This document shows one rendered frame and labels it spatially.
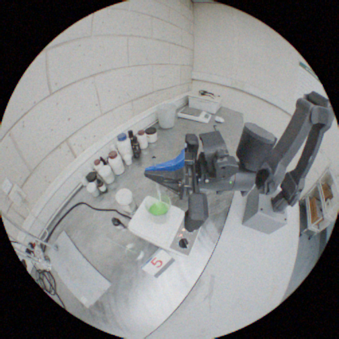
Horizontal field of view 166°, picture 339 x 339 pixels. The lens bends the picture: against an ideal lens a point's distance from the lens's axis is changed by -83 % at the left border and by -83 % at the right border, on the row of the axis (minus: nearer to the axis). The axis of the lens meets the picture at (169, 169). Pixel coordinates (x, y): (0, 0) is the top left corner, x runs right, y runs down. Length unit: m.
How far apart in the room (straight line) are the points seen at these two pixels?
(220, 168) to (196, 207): 0.06
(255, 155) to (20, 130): 0.67
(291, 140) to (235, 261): 0.40
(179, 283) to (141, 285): 0.12
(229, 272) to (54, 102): 0.88
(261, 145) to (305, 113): 0.13
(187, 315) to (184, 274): 0.18
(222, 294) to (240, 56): 1.76
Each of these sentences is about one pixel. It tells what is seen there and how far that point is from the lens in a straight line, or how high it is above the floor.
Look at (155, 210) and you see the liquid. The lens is 0.35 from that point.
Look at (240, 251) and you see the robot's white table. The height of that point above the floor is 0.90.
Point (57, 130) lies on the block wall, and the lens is 0.59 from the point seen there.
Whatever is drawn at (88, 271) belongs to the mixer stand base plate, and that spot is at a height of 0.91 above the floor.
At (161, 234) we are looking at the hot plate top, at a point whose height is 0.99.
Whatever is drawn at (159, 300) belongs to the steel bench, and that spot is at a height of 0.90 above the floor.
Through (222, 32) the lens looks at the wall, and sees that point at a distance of 1.66.
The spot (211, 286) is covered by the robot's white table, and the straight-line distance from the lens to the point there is 0.46.
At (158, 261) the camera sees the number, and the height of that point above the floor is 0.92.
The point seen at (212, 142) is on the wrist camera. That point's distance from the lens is 0.17.
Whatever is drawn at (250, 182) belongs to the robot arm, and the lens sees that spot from 0.24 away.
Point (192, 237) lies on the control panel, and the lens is 0.41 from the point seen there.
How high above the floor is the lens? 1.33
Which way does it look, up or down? 47 degrees down
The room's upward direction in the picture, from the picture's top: straight up
